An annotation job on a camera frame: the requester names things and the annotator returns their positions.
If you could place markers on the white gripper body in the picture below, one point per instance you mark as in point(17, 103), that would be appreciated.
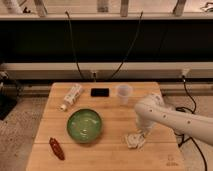
point(144, 125)

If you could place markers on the white sponge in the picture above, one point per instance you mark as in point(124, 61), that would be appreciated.
point(135, 140)

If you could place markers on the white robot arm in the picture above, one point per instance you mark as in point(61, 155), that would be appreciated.
point(151, 109)

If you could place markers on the clear plastic cup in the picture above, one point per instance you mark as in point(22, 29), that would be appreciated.
point(123, 92)

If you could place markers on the green bowl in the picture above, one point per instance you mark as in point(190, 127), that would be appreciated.
point(84, 126)

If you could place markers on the black rectangular block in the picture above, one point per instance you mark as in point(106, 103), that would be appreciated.
point(99, 92)

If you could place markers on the white tube bottle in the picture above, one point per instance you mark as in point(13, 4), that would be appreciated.
point(71, 97)

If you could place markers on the red brown chili toy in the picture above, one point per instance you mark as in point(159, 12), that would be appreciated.
point(57, 150)

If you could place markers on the dark equipment at left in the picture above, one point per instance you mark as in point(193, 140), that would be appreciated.
point(7, 103)

